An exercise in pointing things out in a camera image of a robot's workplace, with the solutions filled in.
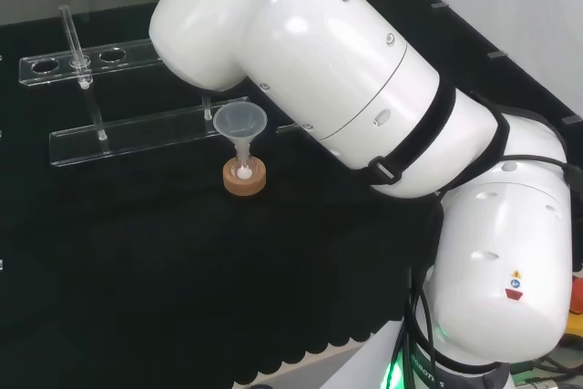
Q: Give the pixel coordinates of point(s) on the grey tape strip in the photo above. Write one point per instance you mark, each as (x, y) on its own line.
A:
(440, 6)
(496, 54)
(572, 120)

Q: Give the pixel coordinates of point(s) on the black table cloth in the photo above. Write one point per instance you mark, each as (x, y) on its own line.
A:
(136, 270)

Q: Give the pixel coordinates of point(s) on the clear acrylic funnel stand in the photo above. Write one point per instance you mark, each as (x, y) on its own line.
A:
(136, 134)

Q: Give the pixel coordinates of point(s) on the small round-bottom glass flask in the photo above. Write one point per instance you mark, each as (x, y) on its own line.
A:
(244, 173)

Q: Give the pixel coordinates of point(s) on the translucent plastic funnel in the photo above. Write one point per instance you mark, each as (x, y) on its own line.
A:
(240, 119)

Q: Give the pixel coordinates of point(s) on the yellow stop button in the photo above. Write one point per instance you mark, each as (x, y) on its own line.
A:
(576, 323)

